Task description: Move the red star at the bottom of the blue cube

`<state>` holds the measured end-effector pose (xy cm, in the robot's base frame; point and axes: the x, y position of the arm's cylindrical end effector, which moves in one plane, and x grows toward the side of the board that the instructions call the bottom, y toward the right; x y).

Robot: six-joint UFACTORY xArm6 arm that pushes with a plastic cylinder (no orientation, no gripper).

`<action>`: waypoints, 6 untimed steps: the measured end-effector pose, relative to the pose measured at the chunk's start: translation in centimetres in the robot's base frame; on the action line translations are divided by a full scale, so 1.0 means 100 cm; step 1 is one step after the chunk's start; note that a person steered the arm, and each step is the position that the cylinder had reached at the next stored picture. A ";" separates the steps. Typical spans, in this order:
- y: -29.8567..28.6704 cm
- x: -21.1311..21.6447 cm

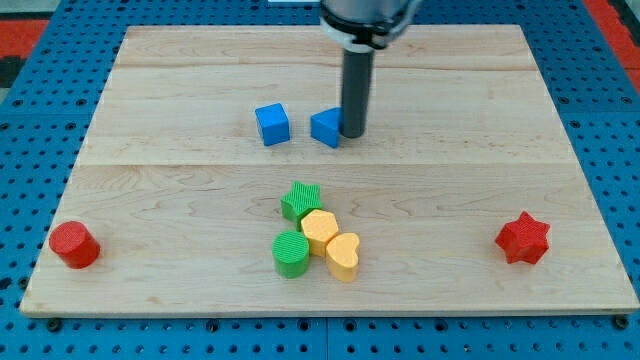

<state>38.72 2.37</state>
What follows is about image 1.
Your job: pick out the green star block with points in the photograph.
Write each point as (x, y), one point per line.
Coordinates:
(300, 201)

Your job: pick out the blue cube block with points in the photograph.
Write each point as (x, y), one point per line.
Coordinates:
(273, 124)

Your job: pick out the red star block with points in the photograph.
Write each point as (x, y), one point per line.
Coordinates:
(524, 239)

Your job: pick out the yellow hexagon block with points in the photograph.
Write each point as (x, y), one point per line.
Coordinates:
(319, 227)

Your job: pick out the blue triangle block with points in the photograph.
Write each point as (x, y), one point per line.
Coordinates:
(324, 127)

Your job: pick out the green cylinder block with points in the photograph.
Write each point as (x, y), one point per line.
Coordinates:
(290, 251)

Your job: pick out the yellow heart block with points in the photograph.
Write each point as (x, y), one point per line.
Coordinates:
(342, 256)

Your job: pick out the light wooden board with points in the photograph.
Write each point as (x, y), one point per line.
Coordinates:
(174, 182)

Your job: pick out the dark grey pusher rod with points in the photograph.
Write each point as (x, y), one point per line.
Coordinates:
(355, 90)

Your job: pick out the red cylinder block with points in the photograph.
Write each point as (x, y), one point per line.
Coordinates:
(73, 243)

